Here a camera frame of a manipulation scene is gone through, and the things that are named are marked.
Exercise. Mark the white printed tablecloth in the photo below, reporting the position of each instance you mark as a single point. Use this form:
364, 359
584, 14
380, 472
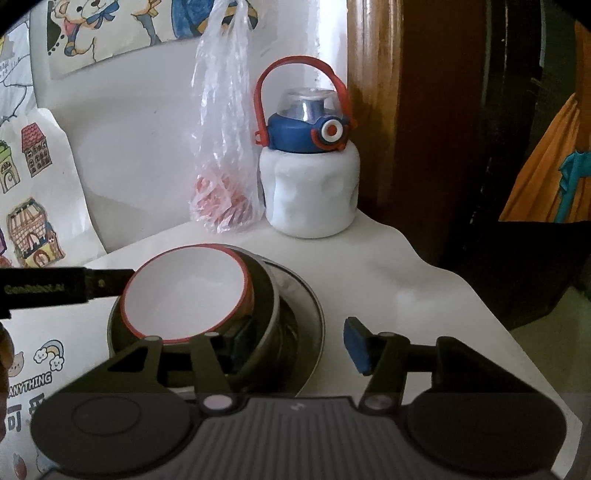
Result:
438, 314

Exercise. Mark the coloured drawing of houses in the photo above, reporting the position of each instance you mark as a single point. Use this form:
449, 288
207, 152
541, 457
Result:
69, 184

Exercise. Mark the clear plastic bag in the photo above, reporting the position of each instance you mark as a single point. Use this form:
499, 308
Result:
221, 138

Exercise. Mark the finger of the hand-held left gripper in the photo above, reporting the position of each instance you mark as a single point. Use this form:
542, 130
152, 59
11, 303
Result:
108, 281

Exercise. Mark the person's left hand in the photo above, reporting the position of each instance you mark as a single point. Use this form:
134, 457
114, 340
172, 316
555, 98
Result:
4, 360

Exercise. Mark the cartoon poster with teddy bear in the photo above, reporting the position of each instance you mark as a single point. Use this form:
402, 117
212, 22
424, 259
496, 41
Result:
138, 27

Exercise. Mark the stainless steel plate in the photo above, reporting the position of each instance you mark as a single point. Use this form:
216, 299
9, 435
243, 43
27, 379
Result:
314, 323
291, 288

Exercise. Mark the brown wooden door frame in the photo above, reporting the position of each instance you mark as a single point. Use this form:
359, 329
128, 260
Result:
392, 115

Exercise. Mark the white bottle with blue lid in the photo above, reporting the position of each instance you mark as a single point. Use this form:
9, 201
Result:
309, 194

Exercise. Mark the coloured drawing of seated figure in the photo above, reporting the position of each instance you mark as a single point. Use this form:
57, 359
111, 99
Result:
14, 83

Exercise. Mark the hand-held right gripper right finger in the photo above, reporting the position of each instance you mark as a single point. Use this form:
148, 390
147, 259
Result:
358, 346

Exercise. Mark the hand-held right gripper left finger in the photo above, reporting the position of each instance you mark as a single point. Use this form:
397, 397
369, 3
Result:
217, 355

